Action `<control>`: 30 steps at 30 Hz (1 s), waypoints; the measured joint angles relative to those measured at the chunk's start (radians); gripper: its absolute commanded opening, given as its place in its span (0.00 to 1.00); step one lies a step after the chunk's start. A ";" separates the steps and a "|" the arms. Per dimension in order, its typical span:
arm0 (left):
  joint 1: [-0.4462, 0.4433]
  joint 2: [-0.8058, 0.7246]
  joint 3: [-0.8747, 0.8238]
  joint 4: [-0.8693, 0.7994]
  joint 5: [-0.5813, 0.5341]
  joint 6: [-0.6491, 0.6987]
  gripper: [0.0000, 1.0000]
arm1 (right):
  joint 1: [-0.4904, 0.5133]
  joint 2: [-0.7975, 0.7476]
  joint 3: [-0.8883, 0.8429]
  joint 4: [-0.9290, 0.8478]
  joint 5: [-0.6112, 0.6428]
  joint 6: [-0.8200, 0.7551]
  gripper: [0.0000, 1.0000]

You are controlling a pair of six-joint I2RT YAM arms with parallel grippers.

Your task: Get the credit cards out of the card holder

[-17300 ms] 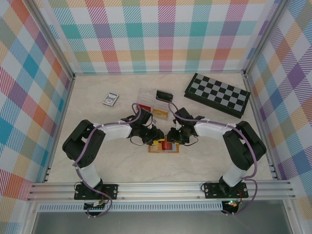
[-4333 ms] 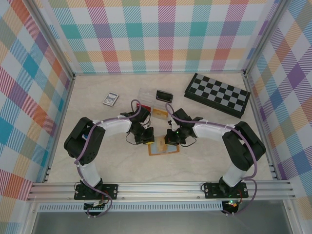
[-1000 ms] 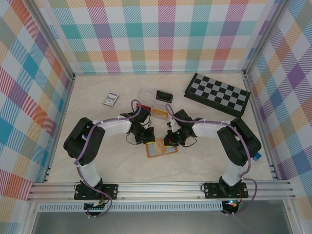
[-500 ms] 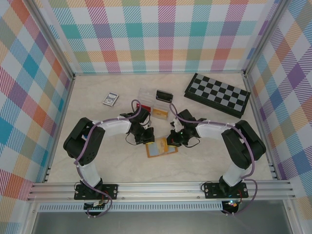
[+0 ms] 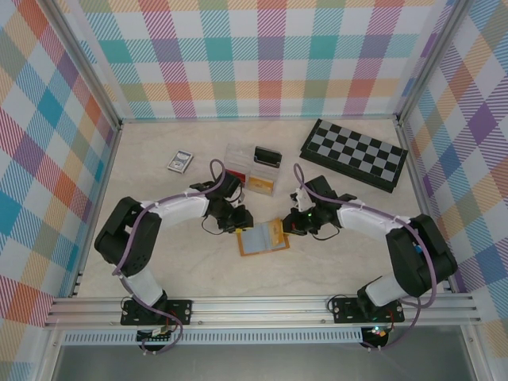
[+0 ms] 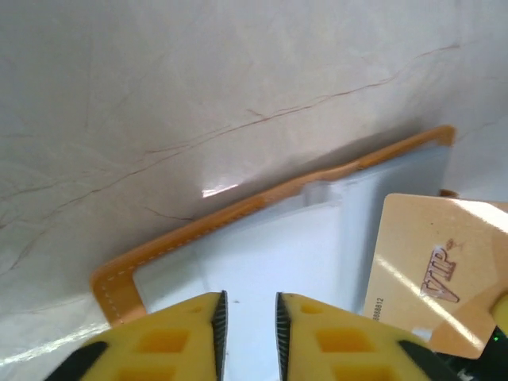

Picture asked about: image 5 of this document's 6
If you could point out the orange leather card holder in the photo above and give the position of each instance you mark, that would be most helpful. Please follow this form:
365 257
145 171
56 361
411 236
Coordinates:
258 242

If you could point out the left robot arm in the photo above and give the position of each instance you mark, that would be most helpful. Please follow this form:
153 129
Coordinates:
123 242

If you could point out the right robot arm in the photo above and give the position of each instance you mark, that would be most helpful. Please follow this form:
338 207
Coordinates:
412 270

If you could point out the gold credit card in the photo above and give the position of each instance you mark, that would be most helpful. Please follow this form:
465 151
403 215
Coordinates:
260 185

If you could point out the red credit card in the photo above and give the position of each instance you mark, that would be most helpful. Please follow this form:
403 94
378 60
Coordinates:
239 174

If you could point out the clear acrylic card organizer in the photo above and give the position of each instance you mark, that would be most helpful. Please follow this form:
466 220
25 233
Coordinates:
238 156

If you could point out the small black box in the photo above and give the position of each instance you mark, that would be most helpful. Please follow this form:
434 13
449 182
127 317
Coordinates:
266 155

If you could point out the black grey folding chessboard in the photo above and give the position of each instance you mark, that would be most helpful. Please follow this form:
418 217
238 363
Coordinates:
353 152

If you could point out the small lit circuit board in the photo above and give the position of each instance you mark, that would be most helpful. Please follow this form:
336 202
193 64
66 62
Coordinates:
377 331

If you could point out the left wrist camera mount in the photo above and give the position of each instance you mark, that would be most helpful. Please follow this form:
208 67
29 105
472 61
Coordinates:
238 198

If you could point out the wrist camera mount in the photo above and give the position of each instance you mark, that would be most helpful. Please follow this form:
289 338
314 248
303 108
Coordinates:
302 200
238 198

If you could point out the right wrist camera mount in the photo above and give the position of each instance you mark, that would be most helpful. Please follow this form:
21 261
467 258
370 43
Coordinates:
302 200

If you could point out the aluminium mounting rail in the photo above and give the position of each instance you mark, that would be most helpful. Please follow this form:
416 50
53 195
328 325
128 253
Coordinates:
258 311

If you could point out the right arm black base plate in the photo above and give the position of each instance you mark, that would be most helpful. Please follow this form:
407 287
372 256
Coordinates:
345 309

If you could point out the aluminium table back rail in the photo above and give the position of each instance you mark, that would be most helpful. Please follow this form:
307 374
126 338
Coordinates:
258 118

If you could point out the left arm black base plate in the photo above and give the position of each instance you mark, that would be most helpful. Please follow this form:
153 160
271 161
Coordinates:
180 311

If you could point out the aluminium table side rail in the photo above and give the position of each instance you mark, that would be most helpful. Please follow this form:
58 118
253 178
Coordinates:
412 166
98 186

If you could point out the aluminium frame post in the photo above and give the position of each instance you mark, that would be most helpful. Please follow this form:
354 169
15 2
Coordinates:
87 63
428 59

